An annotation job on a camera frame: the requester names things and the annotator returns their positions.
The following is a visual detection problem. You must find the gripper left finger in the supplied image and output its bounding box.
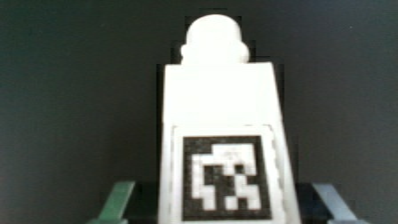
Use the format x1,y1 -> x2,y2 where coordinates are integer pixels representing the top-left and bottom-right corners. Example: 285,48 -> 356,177
85,179 -> 159,224

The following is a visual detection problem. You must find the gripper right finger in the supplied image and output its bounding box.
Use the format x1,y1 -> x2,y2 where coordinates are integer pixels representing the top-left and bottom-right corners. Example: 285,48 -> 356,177
296,183 -> 371,224

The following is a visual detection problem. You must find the white table leg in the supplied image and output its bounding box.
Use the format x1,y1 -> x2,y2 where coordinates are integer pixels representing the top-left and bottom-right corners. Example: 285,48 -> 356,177
157,14 -> 301,224

